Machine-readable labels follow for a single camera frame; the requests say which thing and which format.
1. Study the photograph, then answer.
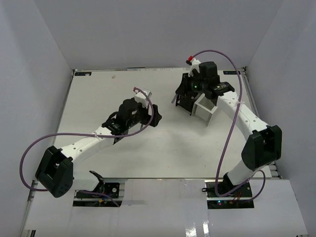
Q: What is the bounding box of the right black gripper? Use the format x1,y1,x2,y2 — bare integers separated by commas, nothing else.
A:
176,73,207,98

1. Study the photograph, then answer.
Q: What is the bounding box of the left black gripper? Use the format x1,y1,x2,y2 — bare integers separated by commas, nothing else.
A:
126,101,161,128

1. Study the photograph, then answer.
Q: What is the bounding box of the grey pen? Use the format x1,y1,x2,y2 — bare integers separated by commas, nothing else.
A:
171,94,178,104

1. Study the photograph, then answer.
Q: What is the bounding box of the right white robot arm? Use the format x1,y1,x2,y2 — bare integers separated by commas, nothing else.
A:
175,58,282,197

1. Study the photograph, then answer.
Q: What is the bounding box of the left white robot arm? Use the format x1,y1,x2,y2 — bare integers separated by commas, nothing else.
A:
36,98,162,198

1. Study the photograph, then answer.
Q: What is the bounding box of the black slotted container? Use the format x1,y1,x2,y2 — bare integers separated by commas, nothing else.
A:
175,95,196,115

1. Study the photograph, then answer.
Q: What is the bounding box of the white slotted container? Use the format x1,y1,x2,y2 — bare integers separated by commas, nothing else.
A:
192,94,218,126

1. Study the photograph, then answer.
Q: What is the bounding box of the right blue table label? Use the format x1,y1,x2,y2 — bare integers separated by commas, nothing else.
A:
223,71,240,75

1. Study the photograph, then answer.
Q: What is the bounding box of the blue table label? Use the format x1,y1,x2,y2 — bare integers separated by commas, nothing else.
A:
75,72,92,77
223,71,240,75

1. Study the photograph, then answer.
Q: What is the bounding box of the left blue table label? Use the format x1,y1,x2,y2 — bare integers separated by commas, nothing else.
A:
75,72,92,77

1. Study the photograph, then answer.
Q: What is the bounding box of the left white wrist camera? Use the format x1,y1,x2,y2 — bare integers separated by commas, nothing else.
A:
134,88,152,107

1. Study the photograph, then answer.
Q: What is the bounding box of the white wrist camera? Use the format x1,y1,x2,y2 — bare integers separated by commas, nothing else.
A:
134,88,152,107
186,56,201,77

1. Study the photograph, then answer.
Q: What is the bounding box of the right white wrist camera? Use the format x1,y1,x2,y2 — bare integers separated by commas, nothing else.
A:
186,56,201,77

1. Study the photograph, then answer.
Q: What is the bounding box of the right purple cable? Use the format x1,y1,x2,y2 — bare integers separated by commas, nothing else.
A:
189,50,266,203

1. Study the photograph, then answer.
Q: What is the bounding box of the purple cable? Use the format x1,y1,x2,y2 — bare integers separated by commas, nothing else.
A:
19,86,154,207
189,50,266,203

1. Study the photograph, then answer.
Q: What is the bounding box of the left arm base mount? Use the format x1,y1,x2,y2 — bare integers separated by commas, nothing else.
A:
72,170,127,207

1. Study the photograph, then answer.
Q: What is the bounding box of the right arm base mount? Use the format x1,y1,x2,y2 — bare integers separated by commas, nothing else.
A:
201,172,255,209

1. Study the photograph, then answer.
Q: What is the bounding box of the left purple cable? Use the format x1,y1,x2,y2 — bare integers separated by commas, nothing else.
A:
19,86,154,207

